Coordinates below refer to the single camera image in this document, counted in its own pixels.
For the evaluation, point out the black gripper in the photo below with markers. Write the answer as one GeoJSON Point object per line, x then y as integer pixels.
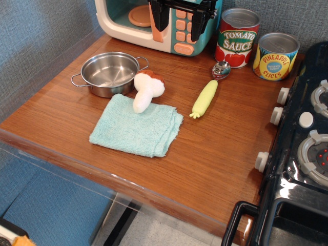
{"type": "Point", "coordinates": [202, 12]}

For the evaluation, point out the white brown plush mushroom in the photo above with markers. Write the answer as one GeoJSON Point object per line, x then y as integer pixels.
{"type": "Point", "coordinates": [148, 85]}

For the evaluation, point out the teal toy microwave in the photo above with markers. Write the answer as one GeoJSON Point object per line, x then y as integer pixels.
{"type": "Point", "coordinates": [133, 22]}

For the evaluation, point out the tomato sauce can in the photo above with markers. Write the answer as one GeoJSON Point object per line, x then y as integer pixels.
{"type": "Point", "coordinates": [238, 30]}

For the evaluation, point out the small steel pot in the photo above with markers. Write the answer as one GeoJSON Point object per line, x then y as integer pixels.
{"type": "Point", "coordinates": [109, 73]}

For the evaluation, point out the pineapple slices can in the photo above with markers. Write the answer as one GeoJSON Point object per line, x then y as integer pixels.
{"type": "Point", "coordinates": [275, 56]}

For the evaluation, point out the light teal folded cloth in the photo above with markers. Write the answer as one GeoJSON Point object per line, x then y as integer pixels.
{"type": "Point", "coordinates": [147, 134]}

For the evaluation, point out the white stove knob upper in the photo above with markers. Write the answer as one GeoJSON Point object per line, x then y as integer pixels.
{"type": "Point", "coordinates": [283, 95]}

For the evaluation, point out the white stove knob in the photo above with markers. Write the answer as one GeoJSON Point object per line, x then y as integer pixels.
{"type": "Point", "coordinates": [276, 115]}
{"type": "Point", "coordinates": [283, 95]}
{"type": "Point", "coordinates": [261, 161]}

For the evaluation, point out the white stove knob middle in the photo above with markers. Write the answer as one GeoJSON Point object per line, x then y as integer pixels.
{"type": "Point", "coordinates": [276, 115]}

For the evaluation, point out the white stove knob lower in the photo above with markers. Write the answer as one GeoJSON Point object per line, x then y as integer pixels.
{"type": "Point", "coordinates": [261, 161]}

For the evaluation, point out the black toy stove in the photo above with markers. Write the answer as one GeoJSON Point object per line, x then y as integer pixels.
{"type": "Point", "coordinates": [293, 192]}

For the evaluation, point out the orange furry object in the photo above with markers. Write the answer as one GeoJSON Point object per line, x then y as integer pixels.
{"type": "Point", "coordinates": [23, 241]}

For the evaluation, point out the spoon with yellow handle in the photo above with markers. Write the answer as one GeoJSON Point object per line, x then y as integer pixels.
{"type": "Point", "coordinates": [219, 71]}

